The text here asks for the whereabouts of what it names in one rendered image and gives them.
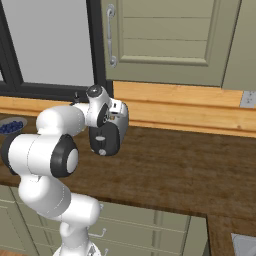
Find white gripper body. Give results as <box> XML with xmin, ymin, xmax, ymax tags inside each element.
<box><xmin>108</xmin><ymin>110</ymin><xmax>121</xmax><ymax>122</ymax></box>

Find silver and black toaster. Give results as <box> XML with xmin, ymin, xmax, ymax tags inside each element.
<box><xmin>87</xmin><ymin>100</ymin><xmax>130</xmax><ymax>158</ymax></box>

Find grey bowl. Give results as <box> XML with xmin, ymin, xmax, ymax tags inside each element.
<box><xmin>0</xmin><ymin>116</ymin><xmax>28</xmax><ymax>137</ymax></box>

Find black framed window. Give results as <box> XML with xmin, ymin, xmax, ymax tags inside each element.
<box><xmin>0</xmin><ymin>0</ymin><xmax>115</xmax><ymax>102</ymax></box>

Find olive green cupboard door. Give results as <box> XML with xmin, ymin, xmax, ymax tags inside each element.
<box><xmin>101</xmin><ymin>0</ymin><xmax>243</xmax><ymax>89</ymax></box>
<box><xmin>221</xmin><ymin>0</ymin><xmax>256</xmax><ymax>92</ymax></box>

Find blueberries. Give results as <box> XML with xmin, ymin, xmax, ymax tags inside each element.
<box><xmin>0</xmin><ymin>121</ymin><xmax>24</xmax><ymax>135</ymax></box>

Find olive green drawer front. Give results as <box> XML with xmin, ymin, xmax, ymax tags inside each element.
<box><xmin>87</xmin><ymin>225</ymin><xmax>188</xmax><ymax>256</ymax></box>
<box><xmin>95</xmin><ymin>200</ymin><xmax>192</xmax><ymax>234</ymax></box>

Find olive green cabinet door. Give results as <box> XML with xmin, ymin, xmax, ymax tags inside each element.
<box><xmin>0</xmin><ymin>184</ymin><xmax>40</xmax><ymax>256</ymax></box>

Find olive green cabinet panel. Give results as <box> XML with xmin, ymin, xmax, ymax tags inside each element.
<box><xmin>182</xmin><ymin>214</ymin><xmax>210</xmax><ymax>256</ymax></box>

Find grey sink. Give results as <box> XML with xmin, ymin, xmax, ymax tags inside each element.
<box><xmin>230</xmin><ymin>232</ymin><xmax>256</xmax><ymax>256</ymax></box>

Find silver cupboard door handle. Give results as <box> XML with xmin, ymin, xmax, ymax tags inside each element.
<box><xmin>105</xmin><ymin>3</ymin><xmax>119</xmax><ymax>69</ymax></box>

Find grey wall socket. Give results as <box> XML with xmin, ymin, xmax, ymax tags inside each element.
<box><xmin>239</xmin><ymin>90</ymin><xmax>256</xmax><ymax>110</ymax></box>

